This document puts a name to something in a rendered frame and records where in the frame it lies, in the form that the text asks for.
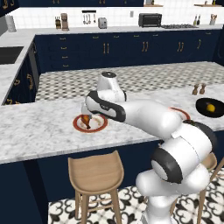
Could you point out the grey wall socket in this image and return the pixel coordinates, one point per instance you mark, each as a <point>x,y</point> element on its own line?
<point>131,14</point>

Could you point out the black toaster oven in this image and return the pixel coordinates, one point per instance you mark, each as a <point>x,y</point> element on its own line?
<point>150,20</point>

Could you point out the red-rimmed white plate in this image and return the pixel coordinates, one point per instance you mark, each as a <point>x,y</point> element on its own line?
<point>97,124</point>

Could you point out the rail with hanging utensils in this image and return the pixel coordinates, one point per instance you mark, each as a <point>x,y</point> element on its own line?
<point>89,16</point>

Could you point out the navy wall cupboard run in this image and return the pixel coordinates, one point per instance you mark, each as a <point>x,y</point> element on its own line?
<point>73,2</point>

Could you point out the silver toaster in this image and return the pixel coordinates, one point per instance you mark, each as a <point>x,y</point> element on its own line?
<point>102,23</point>

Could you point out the black plate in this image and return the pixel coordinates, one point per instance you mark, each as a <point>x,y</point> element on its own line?
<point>204,112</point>

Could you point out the navy island cabinet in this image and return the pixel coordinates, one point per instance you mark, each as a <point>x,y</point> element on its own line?
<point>29,186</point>

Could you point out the brown coffee machine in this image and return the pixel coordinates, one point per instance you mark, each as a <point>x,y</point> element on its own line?
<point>64,22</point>

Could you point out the pot with kitchen tools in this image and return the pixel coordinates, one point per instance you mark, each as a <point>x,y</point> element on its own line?
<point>213,19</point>

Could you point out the red-rimmed white bowl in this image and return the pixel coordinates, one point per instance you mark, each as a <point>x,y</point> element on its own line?
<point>182,112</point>

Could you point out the black sink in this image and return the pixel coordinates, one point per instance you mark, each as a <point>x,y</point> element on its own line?
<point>10,54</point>

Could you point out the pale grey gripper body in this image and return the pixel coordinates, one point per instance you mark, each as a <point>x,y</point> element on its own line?
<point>86,110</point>

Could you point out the black hob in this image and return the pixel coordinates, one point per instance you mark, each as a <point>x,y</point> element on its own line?
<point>179,26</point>

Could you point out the wooden bar stool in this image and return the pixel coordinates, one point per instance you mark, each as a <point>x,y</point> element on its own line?
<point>214,163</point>
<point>94,172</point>

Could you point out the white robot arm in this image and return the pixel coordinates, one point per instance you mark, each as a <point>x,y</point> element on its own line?
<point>163,122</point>

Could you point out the brown chicken drumstick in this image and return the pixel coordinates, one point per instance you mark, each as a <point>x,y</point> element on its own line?
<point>86,121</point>

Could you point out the yellow lemon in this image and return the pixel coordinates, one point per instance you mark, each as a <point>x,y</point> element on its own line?
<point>210,108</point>

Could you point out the wooden knife block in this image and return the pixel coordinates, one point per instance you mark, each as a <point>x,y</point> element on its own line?
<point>58,23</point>

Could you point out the wooden wall shelf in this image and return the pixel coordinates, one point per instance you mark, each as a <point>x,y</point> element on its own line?
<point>208,4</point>
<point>153,5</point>

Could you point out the brown wooden shaker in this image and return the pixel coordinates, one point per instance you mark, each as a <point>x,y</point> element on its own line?
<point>202,89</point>
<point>195,89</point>

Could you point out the navy base cupboard run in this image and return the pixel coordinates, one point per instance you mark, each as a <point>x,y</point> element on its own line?
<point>125,51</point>

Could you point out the navy side cupboard run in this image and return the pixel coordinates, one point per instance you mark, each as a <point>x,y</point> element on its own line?
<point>23,84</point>

